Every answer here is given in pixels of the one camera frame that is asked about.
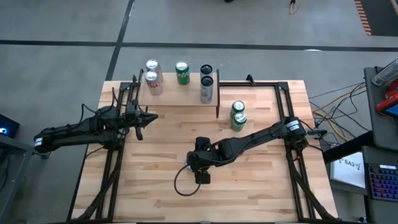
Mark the white SA3 sign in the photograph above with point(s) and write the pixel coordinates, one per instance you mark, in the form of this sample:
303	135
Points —
348	171

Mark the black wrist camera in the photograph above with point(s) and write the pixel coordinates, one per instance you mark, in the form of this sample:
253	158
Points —
131	107
202	178

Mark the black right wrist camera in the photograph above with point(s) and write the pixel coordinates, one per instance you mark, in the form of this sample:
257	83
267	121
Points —
202	178

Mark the red tool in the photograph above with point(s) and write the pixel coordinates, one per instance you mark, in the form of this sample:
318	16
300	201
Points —
388	99

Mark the white cylindrical can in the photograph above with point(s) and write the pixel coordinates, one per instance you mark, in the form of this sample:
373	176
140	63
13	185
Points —
385	74

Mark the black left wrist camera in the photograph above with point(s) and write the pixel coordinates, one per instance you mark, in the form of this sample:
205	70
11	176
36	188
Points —
131	107

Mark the black mat with orange stripes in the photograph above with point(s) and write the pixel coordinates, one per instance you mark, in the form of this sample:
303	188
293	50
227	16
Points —
382	15

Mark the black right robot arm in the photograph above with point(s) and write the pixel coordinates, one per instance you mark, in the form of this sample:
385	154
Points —
255	137

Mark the grey metal side table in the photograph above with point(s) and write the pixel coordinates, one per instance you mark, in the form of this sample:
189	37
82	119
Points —
18	147

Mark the black aluminium table frame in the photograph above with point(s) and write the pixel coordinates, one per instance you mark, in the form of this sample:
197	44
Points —
283	84

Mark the wooden shelf with black frame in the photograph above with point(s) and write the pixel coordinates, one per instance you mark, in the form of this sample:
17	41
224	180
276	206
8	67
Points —
180	96

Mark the green Sprite can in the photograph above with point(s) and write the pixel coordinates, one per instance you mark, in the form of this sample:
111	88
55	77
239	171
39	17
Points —
238	106
238	123
182	74

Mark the black computer keyboard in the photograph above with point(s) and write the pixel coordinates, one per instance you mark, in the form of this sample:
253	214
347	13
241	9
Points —
382	183

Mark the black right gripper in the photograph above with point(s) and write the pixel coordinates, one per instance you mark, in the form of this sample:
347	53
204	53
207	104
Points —
202	157

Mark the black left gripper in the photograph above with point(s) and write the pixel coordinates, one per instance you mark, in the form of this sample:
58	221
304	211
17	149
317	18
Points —
132	119

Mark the black computer with blue lights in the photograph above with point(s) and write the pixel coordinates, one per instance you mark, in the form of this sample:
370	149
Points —
9	126

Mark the black desk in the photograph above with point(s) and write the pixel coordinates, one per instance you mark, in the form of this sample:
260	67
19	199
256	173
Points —
342	148

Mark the grey desk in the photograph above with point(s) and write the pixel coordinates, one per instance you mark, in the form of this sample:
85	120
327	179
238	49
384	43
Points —
384	130

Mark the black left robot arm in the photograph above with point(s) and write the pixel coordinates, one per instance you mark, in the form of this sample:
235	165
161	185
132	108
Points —
71	130

